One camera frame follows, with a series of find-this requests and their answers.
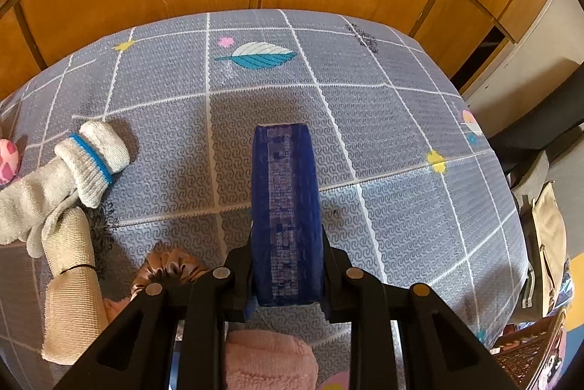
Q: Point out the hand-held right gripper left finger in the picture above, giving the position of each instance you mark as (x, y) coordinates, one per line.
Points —
(237, 276)

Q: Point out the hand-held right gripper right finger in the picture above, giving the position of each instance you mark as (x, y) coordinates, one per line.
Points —
(335, 280)

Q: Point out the pink satin scrunchie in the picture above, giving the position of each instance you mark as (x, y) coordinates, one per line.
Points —
(171, 264)

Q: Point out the beige cloth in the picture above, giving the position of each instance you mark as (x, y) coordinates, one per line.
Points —
(70, 303)

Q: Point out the white knitted cloth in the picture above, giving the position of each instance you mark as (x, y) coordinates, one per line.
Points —
(91, 171)

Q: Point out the grey grid bed sheet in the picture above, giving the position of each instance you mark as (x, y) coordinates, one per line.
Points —
(388, 143)

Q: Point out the wicker basket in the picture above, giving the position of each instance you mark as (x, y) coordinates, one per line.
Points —
(524, 353)

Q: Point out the beige bag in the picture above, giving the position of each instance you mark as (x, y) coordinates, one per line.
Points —
(545, 235)

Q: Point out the dark cloth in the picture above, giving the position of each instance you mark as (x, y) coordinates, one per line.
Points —
(538, 134)

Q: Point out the pink spotted plush toy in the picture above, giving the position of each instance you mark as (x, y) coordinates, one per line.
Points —
(8, 162)

